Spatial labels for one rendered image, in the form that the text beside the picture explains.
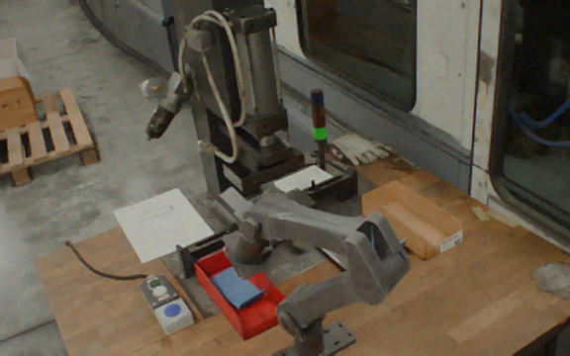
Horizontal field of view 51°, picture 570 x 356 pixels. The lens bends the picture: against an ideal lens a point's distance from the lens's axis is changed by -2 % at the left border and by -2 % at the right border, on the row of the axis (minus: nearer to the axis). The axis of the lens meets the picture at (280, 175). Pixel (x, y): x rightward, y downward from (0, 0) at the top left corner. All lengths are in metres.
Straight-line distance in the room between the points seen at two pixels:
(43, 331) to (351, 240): 2.19
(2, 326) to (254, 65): 2.09
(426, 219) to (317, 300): 0.59
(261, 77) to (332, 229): 0.49
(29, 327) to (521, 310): 2.23
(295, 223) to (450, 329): 0.47
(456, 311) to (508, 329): 0.11
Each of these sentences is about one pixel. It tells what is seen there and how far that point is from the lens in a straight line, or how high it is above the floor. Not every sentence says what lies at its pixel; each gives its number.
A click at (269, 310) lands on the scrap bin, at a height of 0.90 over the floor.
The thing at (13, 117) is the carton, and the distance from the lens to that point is 4.72.
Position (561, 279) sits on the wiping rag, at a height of 0.92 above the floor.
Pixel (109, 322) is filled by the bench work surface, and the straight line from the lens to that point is 1.50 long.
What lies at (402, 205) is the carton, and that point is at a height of 0.91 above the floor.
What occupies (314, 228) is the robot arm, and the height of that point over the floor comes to 1.26.
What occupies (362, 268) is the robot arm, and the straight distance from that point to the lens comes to 0.98.
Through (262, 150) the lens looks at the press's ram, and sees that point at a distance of 1.45.
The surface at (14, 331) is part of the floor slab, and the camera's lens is 3.05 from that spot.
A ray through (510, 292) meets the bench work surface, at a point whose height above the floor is 0.90.
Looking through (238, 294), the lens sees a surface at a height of 0.91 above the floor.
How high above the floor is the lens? 1.87
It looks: 31 degrees down
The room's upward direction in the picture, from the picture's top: 7 degrees counter-clockwise
